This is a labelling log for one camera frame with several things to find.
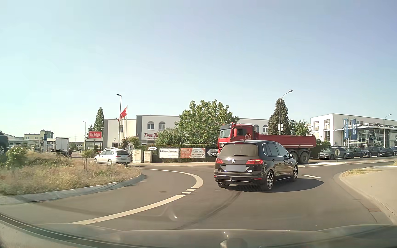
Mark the large green leafy tree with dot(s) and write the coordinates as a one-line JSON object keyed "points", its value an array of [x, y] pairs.
{"points": [[202, 122]]}

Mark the fence with advertising banners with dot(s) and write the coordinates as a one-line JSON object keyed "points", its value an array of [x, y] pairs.
{"points": [[184, 153]]}

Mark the white building with arched windows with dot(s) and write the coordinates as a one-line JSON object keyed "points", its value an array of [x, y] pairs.
{"points": [[140, 129]]}

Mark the beige street cabinet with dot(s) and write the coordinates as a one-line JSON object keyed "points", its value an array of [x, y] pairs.
{"points": [[137, 155], [147, 156]]}

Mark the dark grey hatchback car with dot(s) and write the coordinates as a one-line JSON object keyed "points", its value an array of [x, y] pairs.
{"points": [[253, 165]]}

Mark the red tipper lorry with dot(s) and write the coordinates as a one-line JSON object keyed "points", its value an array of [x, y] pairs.
{"points": [[271, 139]]}

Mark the red flag on pole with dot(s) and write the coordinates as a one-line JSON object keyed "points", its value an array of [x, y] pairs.
{"points": [[123, 113]]}

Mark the dark conifer tree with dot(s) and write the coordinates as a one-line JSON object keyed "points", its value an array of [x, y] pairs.
{"points": [[279, 119]]}

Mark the white estate car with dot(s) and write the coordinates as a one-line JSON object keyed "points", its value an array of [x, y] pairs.
{"points": [[112, 157]]}

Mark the slim conifer tree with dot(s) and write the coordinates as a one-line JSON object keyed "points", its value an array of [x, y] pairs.
{"points": [[99, 120]]}

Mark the red billboard sign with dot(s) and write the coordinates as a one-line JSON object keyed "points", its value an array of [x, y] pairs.
{"points": [[94, 135]]}

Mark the car's own bonnet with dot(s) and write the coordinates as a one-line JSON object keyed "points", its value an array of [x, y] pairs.
{"points": [[198, 237]]}

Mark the grey asphalt road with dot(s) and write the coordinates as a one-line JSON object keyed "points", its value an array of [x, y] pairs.
{"points": [[288, 206]]}

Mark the grey box lorry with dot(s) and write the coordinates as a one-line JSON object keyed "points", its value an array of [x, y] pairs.
{"points": [[61, 145]]}

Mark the blue dealership flags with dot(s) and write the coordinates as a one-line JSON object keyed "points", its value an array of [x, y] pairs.
{"points": [[349, 128]]}

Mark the grassy roundabout island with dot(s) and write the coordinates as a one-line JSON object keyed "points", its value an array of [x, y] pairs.
{"points": [[47, 175]]}

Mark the distant yellow buildings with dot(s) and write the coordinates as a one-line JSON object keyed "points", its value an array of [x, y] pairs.
{"points": [[38, 137]]}

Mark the white glass-fronted car dealership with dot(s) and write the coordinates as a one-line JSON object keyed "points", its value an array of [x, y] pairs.
{"points": [[360, 131]]}

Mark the row of parked cars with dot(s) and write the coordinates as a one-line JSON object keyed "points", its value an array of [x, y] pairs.
{"points": [[360, 152]]}

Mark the green bush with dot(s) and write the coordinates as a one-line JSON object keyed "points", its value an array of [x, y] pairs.
{"points": [[16, 156]]}

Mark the grey paved pavement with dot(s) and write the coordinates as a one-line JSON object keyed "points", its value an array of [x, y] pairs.
{"points": [[388, 189]]}

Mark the straight lamp post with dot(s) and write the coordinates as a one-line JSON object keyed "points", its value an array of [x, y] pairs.
{"points": [[119, 120]]}

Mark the round road sign on post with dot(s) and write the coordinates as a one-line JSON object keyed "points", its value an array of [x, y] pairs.
{"points": [[337, 153]]}

